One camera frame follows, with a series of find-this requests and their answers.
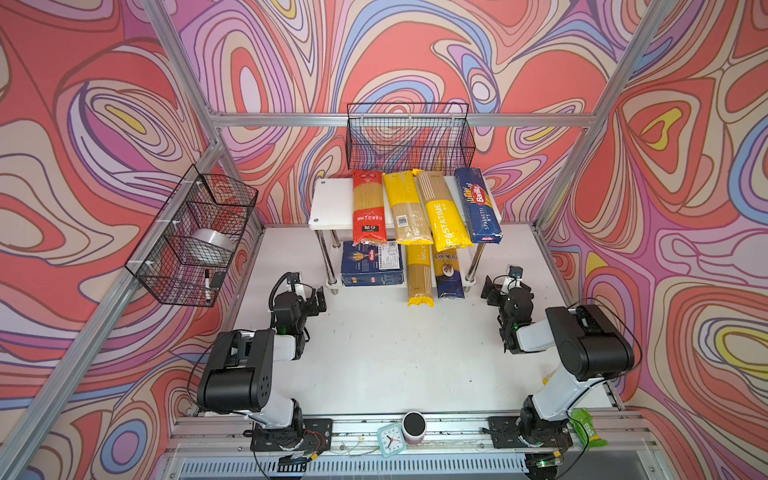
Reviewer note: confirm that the teal alarm clock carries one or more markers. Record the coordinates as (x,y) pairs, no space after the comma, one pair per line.
(391,440)

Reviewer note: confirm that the white two-tier shelf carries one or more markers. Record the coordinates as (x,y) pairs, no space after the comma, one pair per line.
(331,220)

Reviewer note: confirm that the black wire basket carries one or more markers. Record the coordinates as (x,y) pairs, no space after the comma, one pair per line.
(170,265)
(392,137)

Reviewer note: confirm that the silver tape roll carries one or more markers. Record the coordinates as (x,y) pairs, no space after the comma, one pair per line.
(214,238)

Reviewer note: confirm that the black wire basket rear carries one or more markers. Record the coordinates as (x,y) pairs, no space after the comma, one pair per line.
(392,137)

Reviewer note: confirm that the dark blue Barilla pasta box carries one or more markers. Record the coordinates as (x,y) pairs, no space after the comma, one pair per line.
(371,264)

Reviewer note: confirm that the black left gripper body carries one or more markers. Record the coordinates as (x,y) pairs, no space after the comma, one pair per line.
(303,312)

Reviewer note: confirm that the black wire basket left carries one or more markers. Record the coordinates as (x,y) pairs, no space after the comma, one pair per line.
(170,265)

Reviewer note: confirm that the black round speaker can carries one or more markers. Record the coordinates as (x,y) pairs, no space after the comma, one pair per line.
(414,427)

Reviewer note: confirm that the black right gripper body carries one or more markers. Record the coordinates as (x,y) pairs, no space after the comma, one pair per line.
(497,299)

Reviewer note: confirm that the blue Barilla spaghetti pack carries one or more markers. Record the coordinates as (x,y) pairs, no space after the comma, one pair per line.
(481,220)

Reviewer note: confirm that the yellow Pastatime spaghetti pack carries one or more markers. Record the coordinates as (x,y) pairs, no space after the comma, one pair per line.
(419,275)
(448,228)

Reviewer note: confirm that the black marker pen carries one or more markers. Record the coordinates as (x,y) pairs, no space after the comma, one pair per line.
(207,289)

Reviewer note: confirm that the clear blue spaghetti pack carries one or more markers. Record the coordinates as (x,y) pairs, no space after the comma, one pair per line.
(447,274)

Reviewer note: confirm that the green snack packet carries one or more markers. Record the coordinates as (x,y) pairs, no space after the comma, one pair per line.
(582,422)

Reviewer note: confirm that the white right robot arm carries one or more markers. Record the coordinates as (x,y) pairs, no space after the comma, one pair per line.
(590,348)

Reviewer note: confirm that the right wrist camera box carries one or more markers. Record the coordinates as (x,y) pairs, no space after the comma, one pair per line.
(515,272)

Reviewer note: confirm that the red spaghetti pack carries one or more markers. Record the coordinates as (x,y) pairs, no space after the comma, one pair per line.
(369,226)

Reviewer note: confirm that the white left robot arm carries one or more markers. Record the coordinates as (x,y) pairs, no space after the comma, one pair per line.
(238,375)

